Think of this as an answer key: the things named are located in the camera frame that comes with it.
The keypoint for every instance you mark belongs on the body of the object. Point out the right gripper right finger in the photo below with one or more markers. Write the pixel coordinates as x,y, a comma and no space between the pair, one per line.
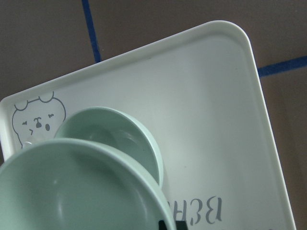
181,225

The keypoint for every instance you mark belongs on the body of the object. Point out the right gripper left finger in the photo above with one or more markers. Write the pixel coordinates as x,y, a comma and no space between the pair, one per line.
162,225

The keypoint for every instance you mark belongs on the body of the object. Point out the green bowl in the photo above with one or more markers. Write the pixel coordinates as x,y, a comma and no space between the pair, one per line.
119,130
70,184

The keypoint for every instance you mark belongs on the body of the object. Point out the green bowl on tray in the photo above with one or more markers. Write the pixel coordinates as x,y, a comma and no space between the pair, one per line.
119,130

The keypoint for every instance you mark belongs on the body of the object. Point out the white bear tray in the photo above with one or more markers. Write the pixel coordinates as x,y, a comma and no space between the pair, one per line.
199,94

